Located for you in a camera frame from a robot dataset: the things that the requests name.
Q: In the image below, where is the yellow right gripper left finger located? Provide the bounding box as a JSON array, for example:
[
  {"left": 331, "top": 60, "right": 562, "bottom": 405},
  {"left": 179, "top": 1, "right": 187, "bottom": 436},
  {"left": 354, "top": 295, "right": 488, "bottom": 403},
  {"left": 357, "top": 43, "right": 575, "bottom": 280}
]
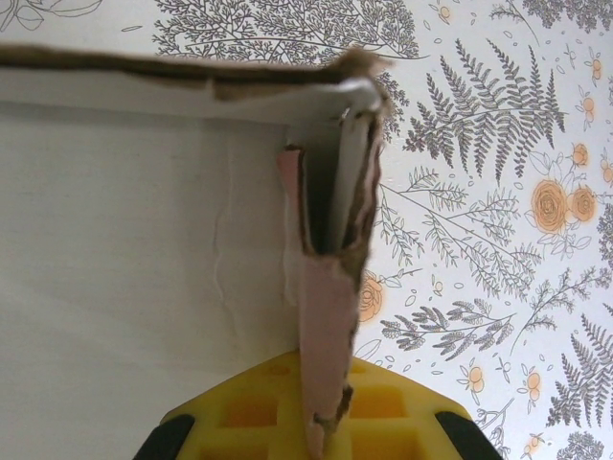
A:
[{"left": 137, "top": 351, "right": 308, "bottom": 460}]

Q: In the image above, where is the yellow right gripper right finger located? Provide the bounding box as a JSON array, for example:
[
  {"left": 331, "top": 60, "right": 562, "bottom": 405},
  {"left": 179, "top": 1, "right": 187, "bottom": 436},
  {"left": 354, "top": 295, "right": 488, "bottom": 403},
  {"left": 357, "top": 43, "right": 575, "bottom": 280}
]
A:
[{"left": 329, "top": 357, "right": 505, "bottom": 460}]

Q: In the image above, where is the pink paper box white inside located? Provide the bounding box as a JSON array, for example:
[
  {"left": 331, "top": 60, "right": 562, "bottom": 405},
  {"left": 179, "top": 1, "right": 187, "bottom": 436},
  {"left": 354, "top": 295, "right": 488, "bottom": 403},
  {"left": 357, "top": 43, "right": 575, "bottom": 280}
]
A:
[{"left": 0, "top": 42, "right": 398, "bottom": 460}]

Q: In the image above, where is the floral table mat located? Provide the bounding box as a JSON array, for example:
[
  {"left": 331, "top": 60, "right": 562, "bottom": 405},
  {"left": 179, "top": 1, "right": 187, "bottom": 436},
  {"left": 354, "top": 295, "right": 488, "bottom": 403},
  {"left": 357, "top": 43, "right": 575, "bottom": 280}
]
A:
[{"left": 0, "top": 0, "right": 613, "bottom": 460}]

